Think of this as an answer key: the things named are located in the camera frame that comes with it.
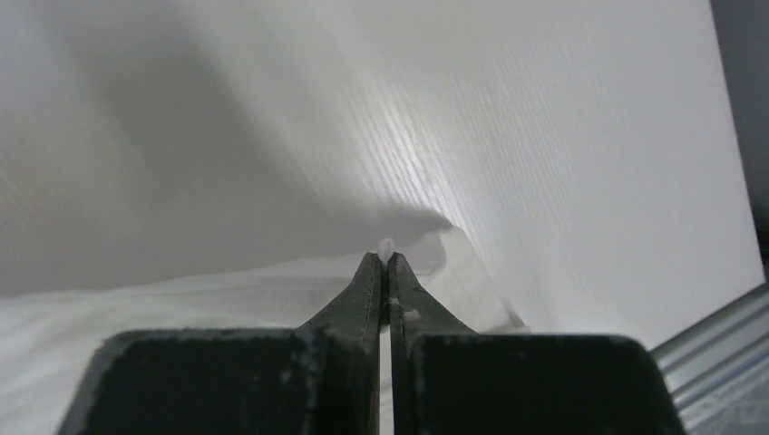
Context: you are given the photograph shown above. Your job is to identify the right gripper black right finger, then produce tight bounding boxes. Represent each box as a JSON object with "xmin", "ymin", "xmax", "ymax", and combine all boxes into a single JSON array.
[{"xmin": 387, "ymin": 253, "xmax": 685, "ymax": 434}]

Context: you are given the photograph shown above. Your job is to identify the white t shirt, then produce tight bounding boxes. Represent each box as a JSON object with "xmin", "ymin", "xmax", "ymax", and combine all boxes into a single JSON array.
[{"xmin": 1, "ymin": 228, "xmax": 527, "ymax": 434}]

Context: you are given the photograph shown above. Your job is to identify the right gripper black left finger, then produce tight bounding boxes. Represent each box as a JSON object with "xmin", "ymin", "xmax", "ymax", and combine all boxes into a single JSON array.
[{"xmin": 59, "ymin": 253, "xmax": 382, "ymax": 434}]

